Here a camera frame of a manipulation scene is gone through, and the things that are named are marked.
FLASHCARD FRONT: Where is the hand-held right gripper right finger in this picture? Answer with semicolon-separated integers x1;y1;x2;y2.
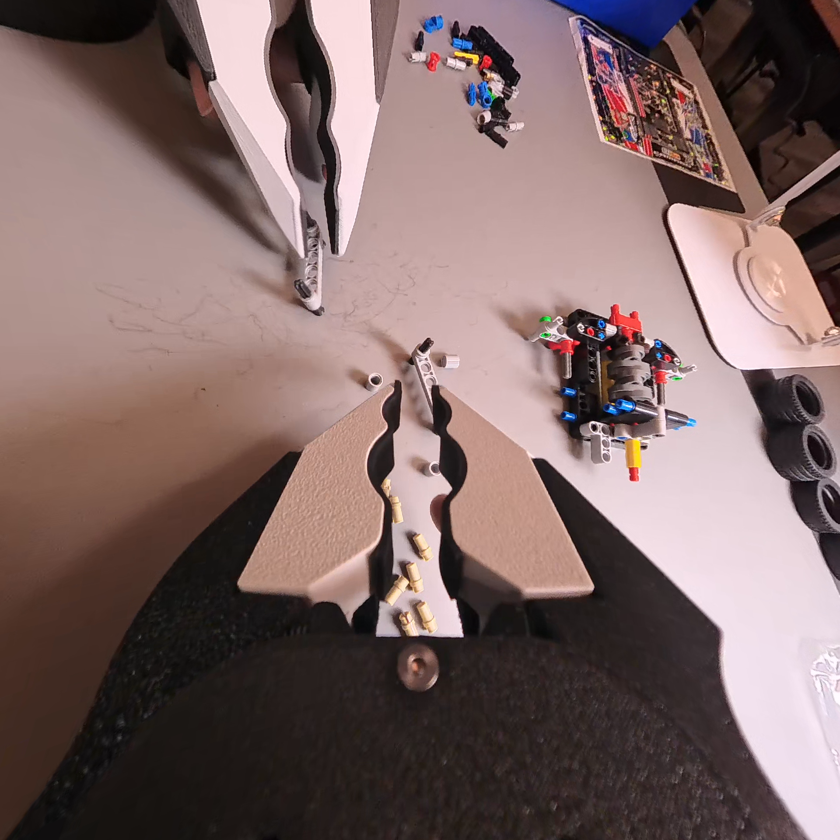
430;386;596;632

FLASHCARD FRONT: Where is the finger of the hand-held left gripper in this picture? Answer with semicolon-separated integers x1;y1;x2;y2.
194;0;312;258
305;0;383;257

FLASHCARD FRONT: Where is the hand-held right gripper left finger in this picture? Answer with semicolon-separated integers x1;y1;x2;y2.
236;381;406;632

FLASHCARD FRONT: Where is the grey lego beam with holes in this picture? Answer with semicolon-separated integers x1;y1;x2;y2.
408;338;439;434
292;220;327;317

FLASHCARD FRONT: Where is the cluster of tan lego pins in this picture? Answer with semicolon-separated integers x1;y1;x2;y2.
381;479;439;639

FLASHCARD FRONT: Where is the pile of loose lego pieces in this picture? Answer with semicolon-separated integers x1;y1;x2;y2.
408;14;526;150

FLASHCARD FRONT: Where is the partly built lego car chassis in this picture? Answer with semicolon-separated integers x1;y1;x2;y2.
528;303;698;483

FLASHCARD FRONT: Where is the colourful lego instruction booklet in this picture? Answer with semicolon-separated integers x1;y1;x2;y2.
567;14;737;193

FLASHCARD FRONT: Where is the person's left hand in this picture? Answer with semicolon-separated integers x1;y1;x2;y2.
185;60;217;119

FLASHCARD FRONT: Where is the black textured cushion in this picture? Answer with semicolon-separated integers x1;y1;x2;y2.
0;0;161;43

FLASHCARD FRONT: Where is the large blue plastic bin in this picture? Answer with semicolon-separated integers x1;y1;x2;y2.
553;0;698;50

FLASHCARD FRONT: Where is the white monitor stand base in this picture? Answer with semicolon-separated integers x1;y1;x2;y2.
665;150;840;371

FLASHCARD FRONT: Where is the black mat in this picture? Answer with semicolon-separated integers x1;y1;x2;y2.
651;157;747;215

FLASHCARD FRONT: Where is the small clear plastic bag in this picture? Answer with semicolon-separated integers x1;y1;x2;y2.
797;640;840;772

